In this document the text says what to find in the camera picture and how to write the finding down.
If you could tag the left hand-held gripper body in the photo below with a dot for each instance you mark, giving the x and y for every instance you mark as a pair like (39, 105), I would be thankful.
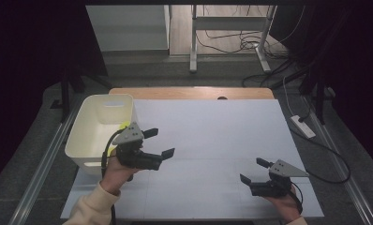
(131, 136)

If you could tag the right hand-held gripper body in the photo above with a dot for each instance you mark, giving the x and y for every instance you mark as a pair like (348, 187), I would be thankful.
(284, 170)

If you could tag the white plastic bin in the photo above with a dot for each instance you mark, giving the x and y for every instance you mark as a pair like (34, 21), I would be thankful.
(91, 134)

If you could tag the person's right hand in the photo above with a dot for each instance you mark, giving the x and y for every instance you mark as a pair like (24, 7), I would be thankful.
(286, 206)

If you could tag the person's left hand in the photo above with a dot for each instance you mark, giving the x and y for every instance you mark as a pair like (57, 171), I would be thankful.
(116, 176)

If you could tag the white board sheet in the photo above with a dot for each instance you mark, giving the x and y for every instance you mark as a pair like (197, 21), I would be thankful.
(206, 187)

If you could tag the white power strip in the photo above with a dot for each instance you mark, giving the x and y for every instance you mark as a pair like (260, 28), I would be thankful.
(303, 126)

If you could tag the black metal stand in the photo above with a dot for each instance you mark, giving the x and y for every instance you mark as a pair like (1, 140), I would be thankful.
(320, 103)
(65, 100)

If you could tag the white cabinet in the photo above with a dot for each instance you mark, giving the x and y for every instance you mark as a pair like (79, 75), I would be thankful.
(128, 28)

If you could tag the metal floor rail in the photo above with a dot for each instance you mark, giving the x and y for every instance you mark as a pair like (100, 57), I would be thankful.
(41, 175)
(358, 203)

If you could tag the white metal desk frame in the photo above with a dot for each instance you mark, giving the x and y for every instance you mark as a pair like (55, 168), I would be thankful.
(193, 47)

